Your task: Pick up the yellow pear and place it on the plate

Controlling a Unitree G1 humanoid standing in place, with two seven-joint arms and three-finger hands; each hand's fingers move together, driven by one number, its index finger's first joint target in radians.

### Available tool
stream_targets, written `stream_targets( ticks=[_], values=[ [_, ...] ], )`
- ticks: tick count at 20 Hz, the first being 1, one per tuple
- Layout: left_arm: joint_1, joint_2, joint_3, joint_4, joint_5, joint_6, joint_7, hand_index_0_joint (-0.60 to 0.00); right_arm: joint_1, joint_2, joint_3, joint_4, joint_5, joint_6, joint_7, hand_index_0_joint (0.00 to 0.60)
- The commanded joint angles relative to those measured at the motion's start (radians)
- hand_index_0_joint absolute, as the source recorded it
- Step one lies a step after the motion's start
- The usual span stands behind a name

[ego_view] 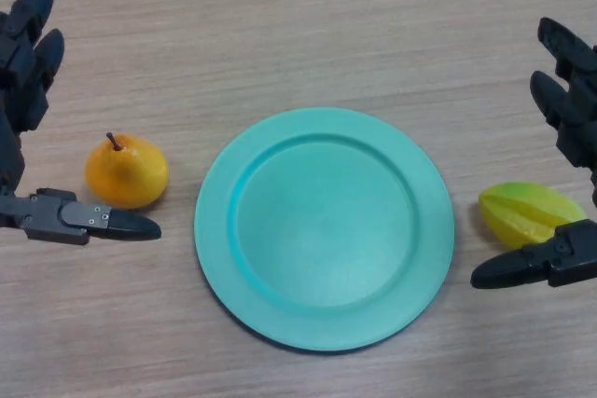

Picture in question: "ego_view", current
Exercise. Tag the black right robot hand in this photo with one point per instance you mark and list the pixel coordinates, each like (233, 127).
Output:
(569, 109)

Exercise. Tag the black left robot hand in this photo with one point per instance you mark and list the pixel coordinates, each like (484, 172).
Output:
(28, 104)

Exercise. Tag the yellow pear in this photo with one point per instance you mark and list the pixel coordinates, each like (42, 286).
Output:
(126, 174)

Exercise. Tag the green round plate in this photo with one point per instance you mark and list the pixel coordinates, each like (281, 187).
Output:
(326, 239)

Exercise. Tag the yellow-green starfruit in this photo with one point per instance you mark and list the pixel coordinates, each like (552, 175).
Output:
(522, 211)

